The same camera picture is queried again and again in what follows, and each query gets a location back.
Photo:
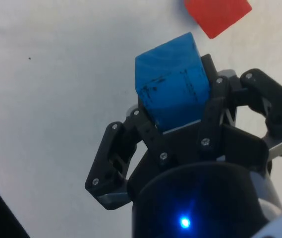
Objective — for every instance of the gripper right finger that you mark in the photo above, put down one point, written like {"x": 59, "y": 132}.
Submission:
{"x": 274, "y": 99}

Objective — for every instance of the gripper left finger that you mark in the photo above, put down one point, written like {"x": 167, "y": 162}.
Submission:
{"x": 111, "y": 158}

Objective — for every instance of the blue cube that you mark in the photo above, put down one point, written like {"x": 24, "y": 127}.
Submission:
{"x": 170, "y": 84}

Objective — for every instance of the red cube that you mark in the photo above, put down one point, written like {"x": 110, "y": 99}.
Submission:
{"x": 217, "y": 15}

